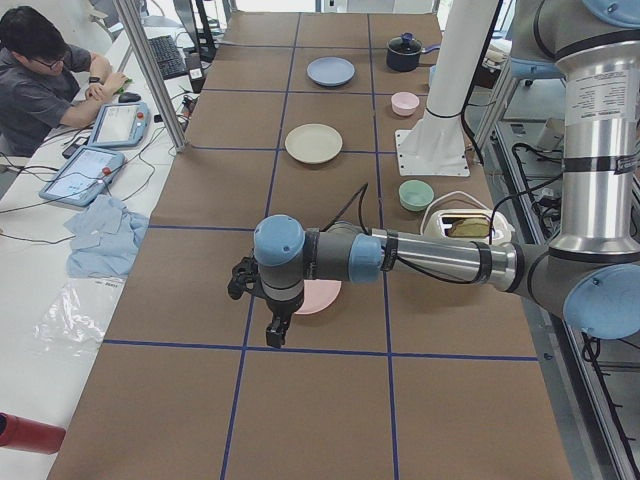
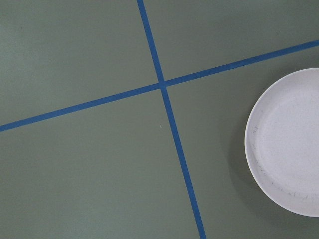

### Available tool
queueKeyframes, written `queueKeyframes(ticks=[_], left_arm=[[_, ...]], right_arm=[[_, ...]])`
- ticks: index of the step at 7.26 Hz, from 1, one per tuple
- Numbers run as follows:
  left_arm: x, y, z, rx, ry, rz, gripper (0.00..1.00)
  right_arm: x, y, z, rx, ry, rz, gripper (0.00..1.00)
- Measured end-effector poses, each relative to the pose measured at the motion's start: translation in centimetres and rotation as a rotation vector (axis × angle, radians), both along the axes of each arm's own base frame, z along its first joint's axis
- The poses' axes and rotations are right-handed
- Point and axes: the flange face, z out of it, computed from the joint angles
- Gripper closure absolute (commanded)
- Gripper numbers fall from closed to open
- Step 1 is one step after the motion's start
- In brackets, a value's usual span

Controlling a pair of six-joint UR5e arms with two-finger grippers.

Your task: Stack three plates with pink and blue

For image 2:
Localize pink plate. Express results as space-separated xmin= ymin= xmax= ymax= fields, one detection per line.
xmin=244 ymin=68 xmax=319 ymax=217

